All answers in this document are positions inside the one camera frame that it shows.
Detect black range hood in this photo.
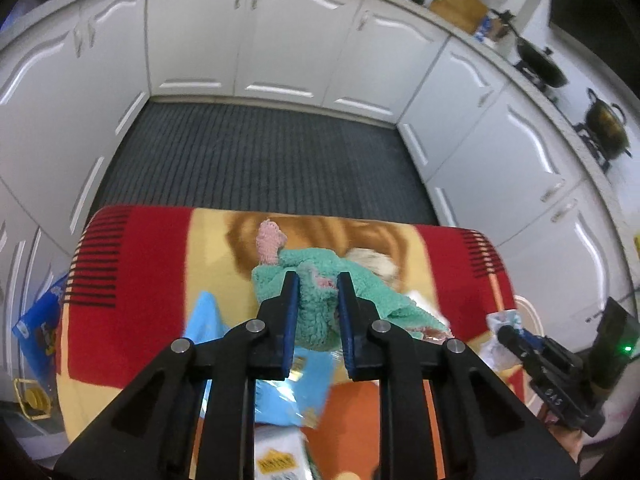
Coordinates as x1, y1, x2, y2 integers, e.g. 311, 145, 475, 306
547, 0, 640, 61

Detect dark blue snack bag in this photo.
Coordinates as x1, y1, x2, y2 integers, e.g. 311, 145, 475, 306
11, 272, 68, 386

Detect white fluffy cloth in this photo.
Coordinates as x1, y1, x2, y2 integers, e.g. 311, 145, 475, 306
347, 248, 401, 281

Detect dark stockpot with lid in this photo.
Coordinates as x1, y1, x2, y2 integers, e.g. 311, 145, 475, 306
584, 87, 632, 158

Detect white orange snack packet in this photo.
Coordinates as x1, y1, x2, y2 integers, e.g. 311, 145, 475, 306
252, 425, 313, 480

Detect pink cloth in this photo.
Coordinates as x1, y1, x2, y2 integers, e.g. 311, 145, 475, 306
256, 217, 290, 266

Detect wooden cutting board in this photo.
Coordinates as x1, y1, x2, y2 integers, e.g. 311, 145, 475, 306
429, 0, 490, 36

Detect black wok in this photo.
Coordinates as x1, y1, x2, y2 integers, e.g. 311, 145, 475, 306
487, 7, 571, 91

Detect light blue snack packet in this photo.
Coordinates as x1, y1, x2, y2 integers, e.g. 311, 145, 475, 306
185, 290, 336, 431

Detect green towel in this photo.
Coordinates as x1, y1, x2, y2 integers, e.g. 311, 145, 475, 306
250, 247, 451, 352

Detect red yellow printed blanket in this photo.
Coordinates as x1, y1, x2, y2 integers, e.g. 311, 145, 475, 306
54, 204, 538, 480

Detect white base cabinets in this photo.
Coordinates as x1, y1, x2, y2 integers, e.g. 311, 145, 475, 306
0, 0, 631, 411

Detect yellow tape roll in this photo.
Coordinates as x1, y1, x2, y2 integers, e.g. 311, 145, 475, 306
12, 377, 53, 421

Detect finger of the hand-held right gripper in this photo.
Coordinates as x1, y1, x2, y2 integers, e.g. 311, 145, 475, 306
496, 325, 544, 377

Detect black gas stove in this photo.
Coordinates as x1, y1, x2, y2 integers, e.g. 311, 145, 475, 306
512, 57, 621, 176

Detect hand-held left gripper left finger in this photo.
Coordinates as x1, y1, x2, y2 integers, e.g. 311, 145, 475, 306
52, 270, 301, 480

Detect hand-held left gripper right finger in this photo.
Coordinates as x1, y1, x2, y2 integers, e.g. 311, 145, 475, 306
336, 271, 581, 480

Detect white tissue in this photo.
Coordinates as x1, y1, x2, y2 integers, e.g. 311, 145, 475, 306
486, 309, 525, 341

